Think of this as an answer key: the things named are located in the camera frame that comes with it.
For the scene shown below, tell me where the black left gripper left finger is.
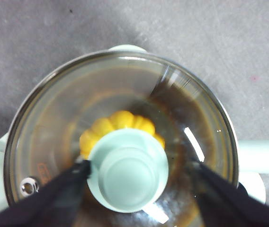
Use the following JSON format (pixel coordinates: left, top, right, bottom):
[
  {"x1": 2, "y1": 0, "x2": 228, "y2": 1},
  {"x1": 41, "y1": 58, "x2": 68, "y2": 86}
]
[{"x1": 0, "y1": 159, "x2": 92, "y2": 227}]

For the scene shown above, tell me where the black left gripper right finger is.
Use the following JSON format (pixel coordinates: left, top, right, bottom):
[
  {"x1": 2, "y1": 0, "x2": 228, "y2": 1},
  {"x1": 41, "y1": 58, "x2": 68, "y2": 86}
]
[{"x1": 190, "y1": 160, "x2": 269, "y2": 227}]

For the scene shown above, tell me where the glass lid with green knob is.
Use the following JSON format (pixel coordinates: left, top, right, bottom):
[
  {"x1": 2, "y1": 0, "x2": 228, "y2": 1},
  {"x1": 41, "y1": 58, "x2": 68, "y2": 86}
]
[{"x1": 3, "y1": 51, "x2": 238, "y2": 227}]

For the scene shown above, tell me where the yellow pumpkin with green stem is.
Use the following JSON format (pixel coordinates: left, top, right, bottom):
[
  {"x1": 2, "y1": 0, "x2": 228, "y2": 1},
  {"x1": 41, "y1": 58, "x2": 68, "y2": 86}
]
[{"x1": 79, "y1": 110, "x2": 166, "y2": 159}]

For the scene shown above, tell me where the mint green handled steamer pot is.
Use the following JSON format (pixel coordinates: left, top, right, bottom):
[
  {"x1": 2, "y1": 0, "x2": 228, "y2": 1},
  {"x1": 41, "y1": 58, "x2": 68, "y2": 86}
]
[{"x1": 6, "y1": 52, "x2": 269, "y2": 227}]

